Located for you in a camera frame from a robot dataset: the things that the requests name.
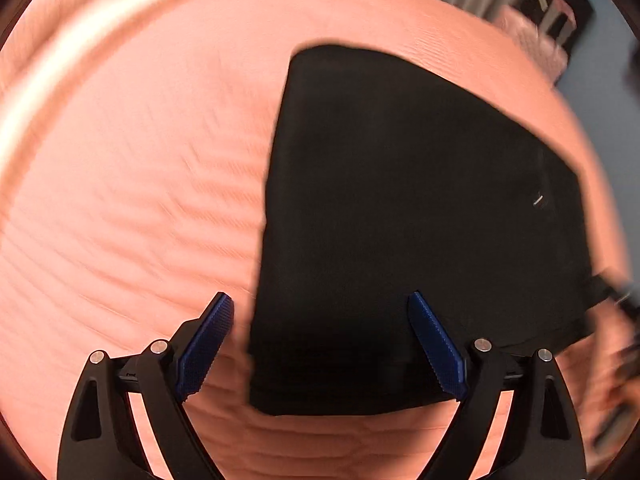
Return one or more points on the pink hard-shell suitcase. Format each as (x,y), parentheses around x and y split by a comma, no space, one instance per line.
(543,43)

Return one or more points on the black suitcase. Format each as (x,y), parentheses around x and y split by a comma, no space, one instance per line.
(564,21)

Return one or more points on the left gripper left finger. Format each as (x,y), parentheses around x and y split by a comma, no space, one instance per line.
(100,439)

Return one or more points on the pink quilted bedspread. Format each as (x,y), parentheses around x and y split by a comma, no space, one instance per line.
(143,198)

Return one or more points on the white pink folded blanket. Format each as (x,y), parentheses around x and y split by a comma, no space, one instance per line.
(39,88)

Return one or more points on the person's right hand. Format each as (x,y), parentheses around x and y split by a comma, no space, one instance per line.
(613,333)

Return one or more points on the black pants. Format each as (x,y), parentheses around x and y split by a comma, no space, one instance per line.
(384,180)

